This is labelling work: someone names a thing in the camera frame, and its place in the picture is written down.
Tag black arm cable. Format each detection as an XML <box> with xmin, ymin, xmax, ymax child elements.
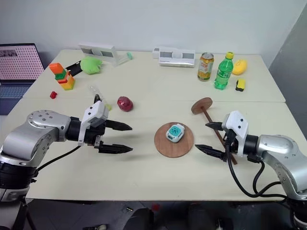
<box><xmin>227</xmin><ymin>153</ymin><xmax>287</xmax><ymax>199</ymax></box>
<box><xmin>35</xmin><ymin>145</ymin><xmax>82</xmax><ymax>172</ymax></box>

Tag black flat phone case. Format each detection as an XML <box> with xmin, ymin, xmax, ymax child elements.
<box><xmin>64</xmin><ymin>61</ymin><xmax>83</xmax><ymax>78</ymax></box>

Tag yellow drink can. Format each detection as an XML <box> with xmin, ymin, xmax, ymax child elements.
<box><xmin>197</xmin><ymin>52</ymin><xmax>214</xmax><ymax>82</ymax></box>

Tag yellow and black sponge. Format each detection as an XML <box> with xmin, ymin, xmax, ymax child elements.
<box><xmin>235</xmin><ymin>79</ymin><xmax>247</xmax><ymax>92</ymax></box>

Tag green plush toy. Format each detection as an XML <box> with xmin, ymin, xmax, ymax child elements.
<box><xmin>80</xmin><ymin>57</ymin><xmax>104</xmax><ymax>76</ymax></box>

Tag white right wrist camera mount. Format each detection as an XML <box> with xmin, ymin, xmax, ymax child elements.
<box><xmin>222</xmin><ymin>110</ymin><xmax>249</xmax><ymax>145</ymax></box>

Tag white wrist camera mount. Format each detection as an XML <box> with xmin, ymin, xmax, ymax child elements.
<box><xmin>78</xmin><ymin>100</ymin><xmax>109</xmax><ymax>146</ymax></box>
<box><xmin>222</xmin><ymin>110</ymin><xmax>249</xmax><ymax>145</ymax></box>

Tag green plastic soda bottle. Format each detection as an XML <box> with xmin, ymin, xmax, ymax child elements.
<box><xmin>213</xmin><ymin>51</ymin><xmax>235</xmax><ymax>91</ymax></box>

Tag clear holder with green cap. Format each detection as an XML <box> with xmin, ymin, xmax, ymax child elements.
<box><xmin>112</xmin><ymin>51</ymin><xmax>134</xmax><ymax>67</ymax></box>

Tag yellow lemon toy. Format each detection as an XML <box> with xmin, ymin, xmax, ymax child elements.
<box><xmin>232</xmin><ymin>59</ymin><xmax>248</xmax><ymax>76</ymax></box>

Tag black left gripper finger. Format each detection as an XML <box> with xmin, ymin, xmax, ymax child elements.
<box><xmin>98</xmin><ymin>143</ymin><xmax>134</xmax><ymax>155</ymax></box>
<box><xmin>105</xmin><ymin>120</ymin><xmax>133</xmax><ymax>132</ymax></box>

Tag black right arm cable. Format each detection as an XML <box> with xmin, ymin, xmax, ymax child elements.
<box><xmin>227</xmin><ymin>153</ymin><xmax>287</xmax><ymax>199</ymax></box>

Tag wooden stand with disc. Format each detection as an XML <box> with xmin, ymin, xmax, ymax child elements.
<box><xmin>191</xmin><ymin>97</ymin><xmax>238</xmax><ymax>166</ymax></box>

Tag teal and white small device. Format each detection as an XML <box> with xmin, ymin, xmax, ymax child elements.
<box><xmin>165</xmin><ymin>123</ymin><xmax>186</xmax><ymax>143</ymax></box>

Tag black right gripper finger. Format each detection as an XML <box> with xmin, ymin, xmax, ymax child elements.
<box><xmin>194</xmin><ymin>144</ymin><xmax>228</xmax><ymax>163</ymax></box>
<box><xmin>205</xmin><ymin>122</ymin><xmax>224</xmax><ymax>131</ymax></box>

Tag round wooden base disc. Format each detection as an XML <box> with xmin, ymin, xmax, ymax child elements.
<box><xmin>154</xmin><ymin>122</ymin><xmax>194</xmax><ymax>159</ymax></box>

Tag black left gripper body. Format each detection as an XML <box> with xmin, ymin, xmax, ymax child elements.
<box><xmin>83</xmin><ymin>119</ymin><xmax>108</xmax><ymax>150</ymax></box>

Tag wide white box grey panels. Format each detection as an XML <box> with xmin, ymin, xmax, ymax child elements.
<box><xmin>152</xmin><ymin>46</ymin><xmax>196</xmax><ymax>69</ymax></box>

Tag clear plastic tube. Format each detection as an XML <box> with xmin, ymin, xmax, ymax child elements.
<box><xmin>88</xmin><ymin>85</ymin><xmax>113</xmax><ymax>111</ymax></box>

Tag orange green yellow block tower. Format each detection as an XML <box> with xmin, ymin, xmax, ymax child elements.
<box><xmin>49</xmin><ymin>62</ymin><xmax>76</xmax><ymax>92</ymax></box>

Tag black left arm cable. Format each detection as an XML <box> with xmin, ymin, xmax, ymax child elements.
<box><xmin>35</xmin><ymin>145</ymin><xmax>82</xmax><ymax>172</ymax></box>

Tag white box with grey panels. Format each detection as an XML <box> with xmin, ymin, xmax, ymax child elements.
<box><xmin>78</xmin><ymin>43</ymin><xmax>116</xmax><ymax>61</ymax></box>

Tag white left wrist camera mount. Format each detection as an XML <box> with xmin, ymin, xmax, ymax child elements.
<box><xmin>78</xmin><ymin>100</ymin><xmax>109</xmax><ymax>146</ymax></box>

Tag open laptop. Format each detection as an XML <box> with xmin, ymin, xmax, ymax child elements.
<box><xmin>0</xmin><ymin>43</ymin><xmax>45</xmax><ymax>116</ymax></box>

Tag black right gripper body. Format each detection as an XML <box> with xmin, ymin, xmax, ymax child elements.
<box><xmin>224</xmin><ymin>128</ymin><xmax>241</xmax><ymax>159</ymax></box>

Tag red shiny apple toy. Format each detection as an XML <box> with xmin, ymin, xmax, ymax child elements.
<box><xmin>117</xmin><ymin>96</ymin><xmax>134</xmax><ymax>113</ymax></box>

